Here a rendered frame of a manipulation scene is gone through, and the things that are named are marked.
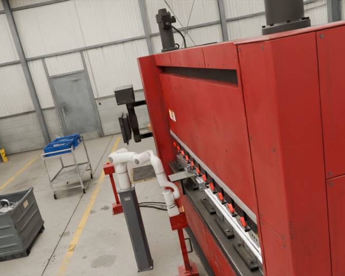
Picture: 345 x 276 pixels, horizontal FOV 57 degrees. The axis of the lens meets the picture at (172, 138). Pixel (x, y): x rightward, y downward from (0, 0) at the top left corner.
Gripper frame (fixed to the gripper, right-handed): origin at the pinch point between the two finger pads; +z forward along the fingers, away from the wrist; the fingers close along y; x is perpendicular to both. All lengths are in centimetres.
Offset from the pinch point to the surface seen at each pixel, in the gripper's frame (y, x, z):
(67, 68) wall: 140, -779, -200
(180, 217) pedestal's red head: -4.9, 5.2, -3.6
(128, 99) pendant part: 3, -140, -111
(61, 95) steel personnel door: 190, -785, -129
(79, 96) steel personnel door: 136, -778, -106
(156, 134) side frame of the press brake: -17, -126, -58
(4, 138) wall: 417, -822, -50
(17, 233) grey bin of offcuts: 199, -138, 11
